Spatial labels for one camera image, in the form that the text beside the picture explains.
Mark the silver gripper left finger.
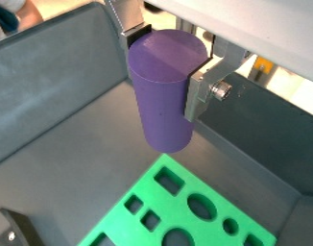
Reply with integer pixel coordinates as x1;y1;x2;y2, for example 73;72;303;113
104;0;151;51

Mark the purple cylinder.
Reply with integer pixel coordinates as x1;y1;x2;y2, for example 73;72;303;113
128;30;207;153

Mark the grey bin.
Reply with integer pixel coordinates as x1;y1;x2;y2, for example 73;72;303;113
0;3;313;246

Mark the green shape sorter board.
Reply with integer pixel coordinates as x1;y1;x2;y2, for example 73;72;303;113
77;155;276;246

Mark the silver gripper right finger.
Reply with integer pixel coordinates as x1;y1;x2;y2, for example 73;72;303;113
184;37;247;122

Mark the dark grey bracket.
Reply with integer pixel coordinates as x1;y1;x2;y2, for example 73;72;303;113
0;208;45;246

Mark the person in background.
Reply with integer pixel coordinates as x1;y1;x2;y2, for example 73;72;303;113
0;0;44;38

